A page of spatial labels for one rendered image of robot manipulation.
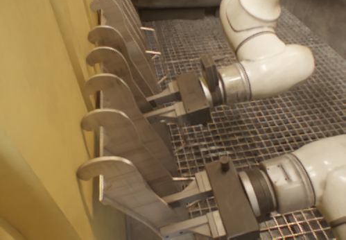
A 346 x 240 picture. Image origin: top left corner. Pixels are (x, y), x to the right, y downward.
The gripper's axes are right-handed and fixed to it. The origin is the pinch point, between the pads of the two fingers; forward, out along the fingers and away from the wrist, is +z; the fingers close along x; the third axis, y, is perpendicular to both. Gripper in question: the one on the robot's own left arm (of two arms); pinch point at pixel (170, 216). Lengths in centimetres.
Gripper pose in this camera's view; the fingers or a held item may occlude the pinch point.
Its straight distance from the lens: 48.8
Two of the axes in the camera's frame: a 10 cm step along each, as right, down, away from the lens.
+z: -9.6, 2.9, 0.4
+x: 1.9, 7.0, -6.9
